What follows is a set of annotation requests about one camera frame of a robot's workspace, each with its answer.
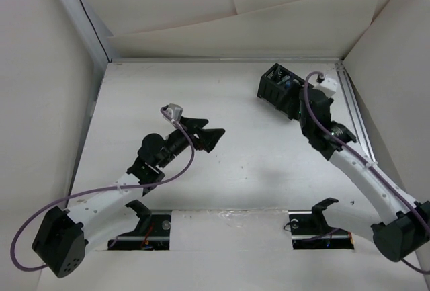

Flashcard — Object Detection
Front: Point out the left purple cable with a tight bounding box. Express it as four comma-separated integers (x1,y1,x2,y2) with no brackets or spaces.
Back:
9,106,195,271

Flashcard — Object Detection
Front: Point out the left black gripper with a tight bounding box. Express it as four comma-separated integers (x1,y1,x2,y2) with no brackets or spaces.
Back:
157,116,224,169

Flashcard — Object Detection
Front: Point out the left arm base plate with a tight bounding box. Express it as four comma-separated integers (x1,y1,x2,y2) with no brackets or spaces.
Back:
107,211,172,251

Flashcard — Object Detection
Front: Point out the black two-compartment organizer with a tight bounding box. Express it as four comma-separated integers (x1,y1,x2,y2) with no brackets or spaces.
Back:
257,63,304,120

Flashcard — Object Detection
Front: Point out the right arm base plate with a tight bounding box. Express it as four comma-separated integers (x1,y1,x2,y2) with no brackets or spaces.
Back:
283,210,355,251

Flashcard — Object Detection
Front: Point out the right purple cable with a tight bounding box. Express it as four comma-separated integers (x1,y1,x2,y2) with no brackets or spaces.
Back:
302,71,430,275

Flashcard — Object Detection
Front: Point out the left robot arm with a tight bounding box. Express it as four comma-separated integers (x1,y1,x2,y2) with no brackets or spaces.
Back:
32,117,225,278

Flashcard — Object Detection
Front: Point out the purple cable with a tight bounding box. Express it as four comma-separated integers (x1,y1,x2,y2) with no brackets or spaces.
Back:
9,106,195,271
302,71,430,275

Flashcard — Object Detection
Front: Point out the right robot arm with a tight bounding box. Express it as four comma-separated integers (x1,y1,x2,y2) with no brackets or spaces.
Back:
295,87,429,262

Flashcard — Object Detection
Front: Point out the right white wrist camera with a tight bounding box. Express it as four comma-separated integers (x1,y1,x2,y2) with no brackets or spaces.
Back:
314,75,339,97

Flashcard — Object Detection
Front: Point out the aluminium side rail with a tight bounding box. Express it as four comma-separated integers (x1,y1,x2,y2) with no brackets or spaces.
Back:
335,61,375,161

